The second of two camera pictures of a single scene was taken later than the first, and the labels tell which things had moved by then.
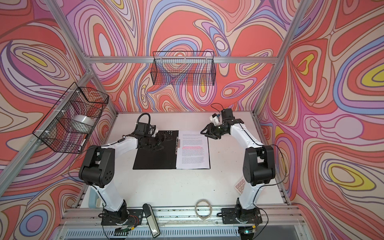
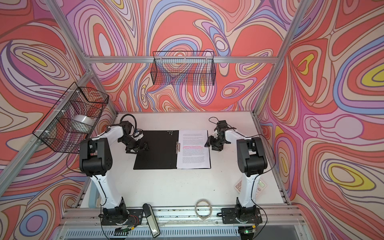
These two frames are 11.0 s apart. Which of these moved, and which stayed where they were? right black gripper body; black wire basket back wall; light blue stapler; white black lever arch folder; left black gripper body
Moved: right black gripper body; left black gripper body
Stayed: black wire basket back wall; light blue stapler; white black lever arch folder
